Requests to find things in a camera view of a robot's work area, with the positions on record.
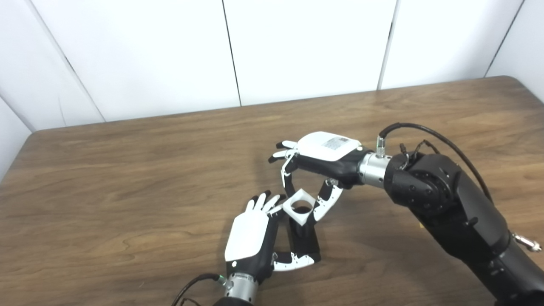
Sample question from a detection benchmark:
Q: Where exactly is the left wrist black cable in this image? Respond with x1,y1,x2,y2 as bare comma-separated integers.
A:
171,273,226,306

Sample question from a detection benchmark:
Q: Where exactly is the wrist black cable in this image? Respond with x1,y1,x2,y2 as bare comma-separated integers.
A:
171,273,226,306
376,122,542,252

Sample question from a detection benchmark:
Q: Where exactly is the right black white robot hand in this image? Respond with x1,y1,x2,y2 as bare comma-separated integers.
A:
268,131,367,221

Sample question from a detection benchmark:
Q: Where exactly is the right wrist thin wire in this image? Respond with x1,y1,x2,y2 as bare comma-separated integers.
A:
399,139,442,160

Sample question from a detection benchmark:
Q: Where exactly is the white square piece with hole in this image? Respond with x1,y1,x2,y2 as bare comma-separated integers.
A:
282,189,317,226

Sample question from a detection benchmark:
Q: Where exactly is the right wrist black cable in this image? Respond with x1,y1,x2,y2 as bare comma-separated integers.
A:
376,122,542,252

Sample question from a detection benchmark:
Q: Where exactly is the black peg block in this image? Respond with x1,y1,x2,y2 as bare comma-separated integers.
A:
288,204,321,262

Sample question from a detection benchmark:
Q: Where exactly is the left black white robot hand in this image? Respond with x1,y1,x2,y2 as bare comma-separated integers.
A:
224,190,316,284

